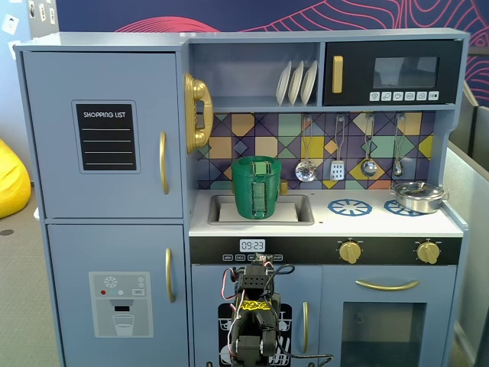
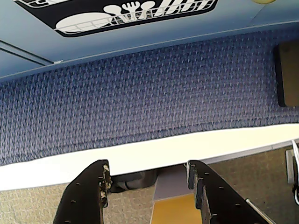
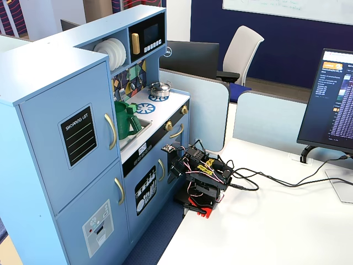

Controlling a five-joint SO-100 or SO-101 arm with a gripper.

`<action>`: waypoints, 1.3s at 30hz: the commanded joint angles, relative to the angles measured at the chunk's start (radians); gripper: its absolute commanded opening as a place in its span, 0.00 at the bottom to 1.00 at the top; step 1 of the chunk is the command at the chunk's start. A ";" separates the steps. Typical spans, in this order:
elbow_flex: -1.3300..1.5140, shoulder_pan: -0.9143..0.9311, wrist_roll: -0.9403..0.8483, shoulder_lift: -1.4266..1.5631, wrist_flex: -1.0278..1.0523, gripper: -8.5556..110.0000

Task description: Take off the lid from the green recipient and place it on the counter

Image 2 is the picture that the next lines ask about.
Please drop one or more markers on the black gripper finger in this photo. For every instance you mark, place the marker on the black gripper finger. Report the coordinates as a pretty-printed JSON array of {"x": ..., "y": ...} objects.
[
  {"x": 217, "y": 196},
  {"x": 84, "y": 193}
]

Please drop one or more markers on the white base board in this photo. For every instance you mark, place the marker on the white base board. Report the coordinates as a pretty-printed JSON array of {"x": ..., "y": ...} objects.
[{"x": 70, "y": 172}]

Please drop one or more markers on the grey and yellow bar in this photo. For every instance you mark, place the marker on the grey and yellow bar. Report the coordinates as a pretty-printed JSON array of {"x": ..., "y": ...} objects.
[{"x": 172, "y": 205}]

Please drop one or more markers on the dark grey bundle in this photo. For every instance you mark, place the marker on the dark grey bundle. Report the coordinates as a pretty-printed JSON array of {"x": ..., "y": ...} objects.
[{"x": 133, "y": 182}]

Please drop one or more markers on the grey outlet box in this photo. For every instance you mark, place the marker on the grey outlet box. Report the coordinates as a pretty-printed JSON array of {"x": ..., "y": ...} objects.
[{"x": 290, "y": 168}]

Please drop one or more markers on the dishwasher door with black sticker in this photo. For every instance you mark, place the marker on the dishwasher door with black sticker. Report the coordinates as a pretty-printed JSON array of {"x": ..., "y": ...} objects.
[{"x": 149, "y": 30}]

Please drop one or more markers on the blue toy kitchen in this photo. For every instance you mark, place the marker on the blue toy kitchen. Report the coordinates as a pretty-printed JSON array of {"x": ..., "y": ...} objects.
[{"x": 280, "y": 14}]

